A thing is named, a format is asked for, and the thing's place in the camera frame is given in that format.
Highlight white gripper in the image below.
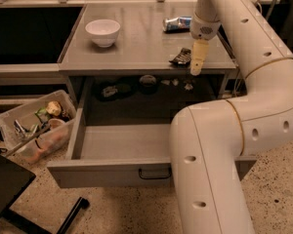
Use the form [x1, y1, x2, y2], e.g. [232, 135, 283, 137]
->
[190, 15, 221, 76]

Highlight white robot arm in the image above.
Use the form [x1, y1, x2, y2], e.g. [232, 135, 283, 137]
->
[169, 0, 293, 234]

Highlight grey open top drawer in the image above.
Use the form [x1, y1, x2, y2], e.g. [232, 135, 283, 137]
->
[47, 76, 258, 189]

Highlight crumpled white paper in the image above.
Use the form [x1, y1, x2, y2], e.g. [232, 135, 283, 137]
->
[184, 83, 193, 92]

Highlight dark round container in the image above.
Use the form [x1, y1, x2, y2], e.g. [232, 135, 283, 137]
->
[139, 75, 157, 95]

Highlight grey metal cabinet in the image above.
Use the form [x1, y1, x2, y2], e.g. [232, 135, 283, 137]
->
[57, 2, 237, 105]

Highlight white ceramic bowl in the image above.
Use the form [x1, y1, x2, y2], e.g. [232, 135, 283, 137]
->
[85, 19, 121, 48]

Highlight yellow sponge in bin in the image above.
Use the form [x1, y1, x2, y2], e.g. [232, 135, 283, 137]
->
[46, 101, 62, 116]

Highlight clear plastic storage bin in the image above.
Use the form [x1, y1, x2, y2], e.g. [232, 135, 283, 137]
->
[0, 90, 76, 163]

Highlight black chair base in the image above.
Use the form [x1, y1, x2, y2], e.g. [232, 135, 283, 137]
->
[0, 148, 91, 234]

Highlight white hanging cable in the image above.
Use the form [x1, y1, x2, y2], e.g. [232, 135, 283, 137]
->
[230, 2, 265, 96]

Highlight black drawer handle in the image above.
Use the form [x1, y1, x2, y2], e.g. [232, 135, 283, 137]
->
[138, 168, 172, 180]

